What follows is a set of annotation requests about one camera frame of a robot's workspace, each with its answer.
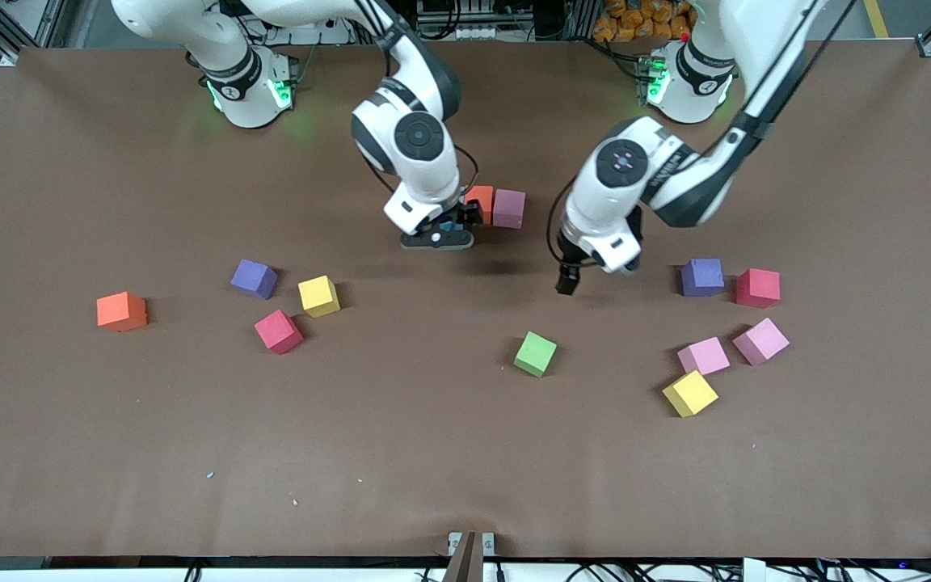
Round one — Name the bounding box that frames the white power strip with plugs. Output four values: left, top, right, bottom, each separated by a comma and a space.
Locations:
259, 0, 353, 46

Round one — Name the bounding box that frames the orange packets heap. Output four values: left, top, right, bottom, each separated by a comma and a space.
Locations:
592, 0, 697, 43

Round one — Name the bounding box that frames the pink foam block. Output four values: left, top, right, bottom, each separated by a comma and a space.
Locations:
492, 189, 527, 230
731, 317, 791, 367
676, 336, 731, 377

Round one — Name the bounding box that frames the paper table cover sheet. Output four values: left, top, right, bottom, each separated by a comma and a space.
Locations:
0, 40, 931, 560

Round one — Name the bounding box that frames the red foam block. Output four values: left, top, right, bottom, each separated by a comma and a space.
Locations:
735, 268, 781, 310
254, 309, 305, 356

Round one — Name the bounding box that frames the orange foam block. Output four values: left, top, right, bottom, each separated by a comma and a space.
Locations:
465, 185, 495, 226
96, 291, 149, 333

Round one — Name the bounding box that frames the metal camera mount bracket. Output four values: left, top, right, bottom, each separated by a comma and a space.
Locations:
441, 530, 497, 582

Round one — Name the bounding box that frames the purple foam block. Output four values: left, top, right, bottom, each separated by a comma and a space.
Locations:
230, 259, 279, 301
680, 258, 726, 298

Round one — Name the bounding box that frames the green foam block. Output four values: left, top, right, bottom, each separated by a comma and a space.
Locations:
512, 331, 558, 378

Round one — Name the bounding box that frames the yellow foam block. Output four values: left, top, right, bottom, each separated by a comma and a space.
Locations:
661, 369, 720, 419
298, 275, 341, 318

